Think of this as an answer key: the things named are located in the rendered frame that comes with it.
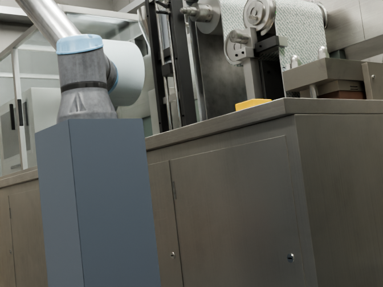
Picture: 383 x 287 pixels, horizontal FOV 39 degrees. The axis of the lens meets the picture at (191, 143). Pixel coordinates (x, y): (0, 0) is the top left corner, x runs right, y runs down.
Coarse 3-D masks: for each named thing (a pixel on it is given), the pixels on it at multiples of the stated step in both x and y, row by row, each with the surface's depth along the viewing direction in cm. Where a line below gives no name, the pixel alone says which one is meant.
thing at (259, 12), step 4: (252, 4) 173; (256, 4) 172; (260, 4) 171; (248, 8) 175; (252, 8) 174; (256, 8) 172; (260, 8) 171; (264, 8) 171; (248, 12) 175; (252, 12) 174; (256, 12) 173; (260, 12) 171; (264, 12) 171; (248, 16) 175; (260, 16) 171; (248, 20) 175; (252, 20) 174; (256, 20) 172; (260, 20) 172; (256, 24) 174
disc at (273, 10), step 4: (248, 0) 178; (272, 0) 169; (272, 4) 169; (244, 8) 179; (272, 8) 169; (272, 12) 170; (272, 16) 170; (244, 20) 180; (272, 20) 170; (244, 24) 180; (268, 24) 171; (272, 24) 170; (264, 28) 172; (268, 28) 171; (256, 32) 175; (260, 32) 174; (264, 32) 172
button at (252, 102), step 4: (248, 100) 141; (252, 100) 140; (256, 100) 140; (260, 100) 141; (264, 100) 142; (268, 100) 143; (236, 104) 144; (240, 104) 143; (244, 104) 142; (248, 104) 141; (252, 104) 139; (256, 104) 140; (236, 108) 144; (240, 108) 143; (244, 108) 142
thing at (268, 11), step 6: (252, 0) 175; (258, 0) 173; (264, 0) 171; (246, 6) 177; (264, 6) 171; (270, 6) 170; (270, 12) 170; (246, 18) 177; (264, 18) 171; (246, 24) 177; (252, 24) 175; (258, 24) 173; (264, 24) 171; (258, 30) 173; (270, 30) 175
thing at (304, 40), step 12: (276, 24) 169; (288, 24) 173; (300, 24) 176; (288, 36) 172; (300, 36) 176; (312, 36) 179; (324, 36) 183; (288, 48) 171; (300, 48) 175; (312, 48) 178; (288, 60) 170; (300, 60) 174; (312, 60) 177
